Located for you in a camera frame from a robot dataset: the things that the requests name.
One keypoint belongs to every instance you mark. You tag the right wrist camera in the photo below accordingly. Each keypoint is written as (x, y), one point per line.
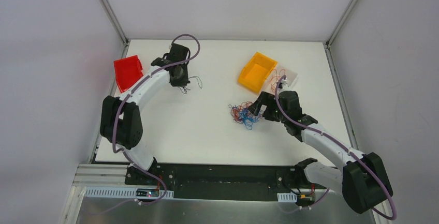
(283, 86)

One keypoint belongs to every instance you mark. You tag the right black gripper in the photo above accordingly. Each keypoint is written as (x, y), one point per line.
(267, 105)

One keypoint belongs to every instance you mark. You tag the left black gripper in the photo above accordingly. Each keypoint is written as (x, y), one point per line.
(178, 75)

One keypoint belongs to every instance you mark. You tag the aluminium frame rail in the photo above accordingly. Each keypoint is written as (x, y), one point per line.
(100, 175)

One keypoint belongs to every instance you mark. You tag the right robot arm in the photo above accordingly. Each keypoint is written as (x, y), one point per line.
(360, 178)

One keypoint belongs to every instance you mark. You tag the red plastic bin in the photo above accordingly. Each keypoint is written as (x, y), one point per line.
(127, 72)

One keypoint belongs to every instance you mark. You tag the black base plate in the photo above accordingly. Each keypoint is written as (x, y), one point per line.
(222, 182)

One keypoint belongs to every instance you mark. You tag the white plastic bin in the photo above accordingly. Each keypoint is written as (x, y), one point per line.
(275, 75)

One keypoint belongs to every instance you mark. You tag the right white cable duct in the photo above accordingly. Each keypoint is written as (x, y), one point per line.
(287, 197)

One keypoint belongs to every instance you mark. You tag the white cable duct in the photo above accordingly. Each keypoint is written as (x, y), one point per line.
(287, 197)
(128, 193)

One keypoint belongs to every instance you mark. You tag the left white cable duct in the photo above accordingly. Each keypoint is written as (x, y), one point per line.
(128, 193)

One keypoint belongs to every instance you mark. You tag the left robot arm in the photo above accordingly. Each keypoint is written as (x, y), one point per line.
(120, 121)

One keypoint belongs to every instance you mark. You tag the orange plastic bin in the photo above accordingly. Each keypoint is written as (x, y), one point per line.
(256, 71)

